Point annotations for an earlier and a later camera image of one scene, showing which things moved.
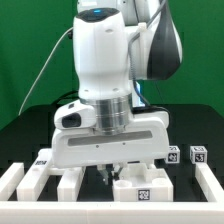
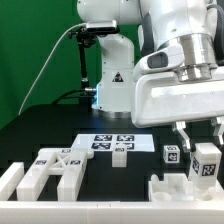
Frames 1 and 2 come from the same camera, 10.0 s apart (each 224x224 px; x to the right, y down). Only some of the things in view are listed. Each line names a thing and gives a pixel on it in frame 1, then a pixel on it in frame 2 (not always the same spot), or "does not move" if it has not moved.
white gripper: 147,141 -> 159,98
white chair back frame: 69,182 does not move
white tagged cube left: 173,155 does not move
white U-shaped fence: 109,212 does not move
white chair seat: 140,183 -> 175,187
